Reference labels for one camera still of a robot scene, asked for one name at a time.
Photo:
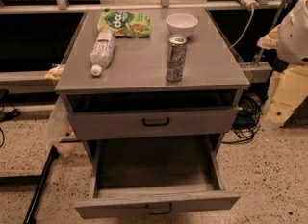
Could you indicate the grey drawer cabinet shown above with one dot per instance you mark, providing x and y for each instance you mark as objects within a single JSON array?
[{"x": 136, "y": 79}]

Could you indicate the yellow crumpled wrapper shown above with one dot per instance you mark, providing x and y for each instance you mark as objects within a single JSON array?
[{"x": 55, "y": 73}]

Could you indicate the clear plastic bag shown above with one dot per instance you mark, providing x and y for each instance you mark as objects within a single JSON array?
[{"x": 58, "y": 130}]

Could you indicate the padded gripper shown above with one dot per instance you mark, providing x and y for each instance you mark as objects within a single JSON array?
[{"x": 295, "y": 38}]

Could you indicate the grey drawer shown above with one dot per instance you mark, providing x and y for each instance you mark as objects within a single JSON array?
[
  {"x": 153, "y": 176},
  {"x": 155, "y": 123}
]

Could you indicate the metal diagonal rod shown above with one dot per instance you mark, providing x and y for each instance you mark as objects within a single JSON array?
[{"x": 272, "y": 22}]

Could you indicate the silver drink can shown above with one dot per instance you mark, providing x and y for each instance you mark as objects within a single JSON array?
[{"x": 176, "y": 56}]

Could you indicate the green snack bag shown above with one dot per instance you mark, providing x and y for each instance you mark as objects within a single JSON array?
[{"x": 124, "y": 23}]

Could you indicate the black floor rail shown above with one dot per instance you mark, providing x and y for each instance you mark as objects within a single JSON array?
[{"x": 30, "y": 215}]

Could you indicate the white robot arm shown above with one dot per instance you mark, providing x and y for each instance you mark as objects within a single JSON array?
[{"x": 290, "y": 37}]

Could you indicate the clear plastic water bottle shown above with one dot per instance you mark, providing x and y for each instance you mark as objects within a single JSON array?
[{"x": 102, "y": 53}]

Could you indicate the white bowl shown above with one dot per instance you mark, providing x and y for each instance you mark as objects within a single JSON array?
[{"x": 181, "y": 24}]

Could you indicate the grey metal side beam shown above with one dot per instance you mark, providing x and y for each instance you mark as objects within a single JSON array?
[{"x": 256, "y": 74}]

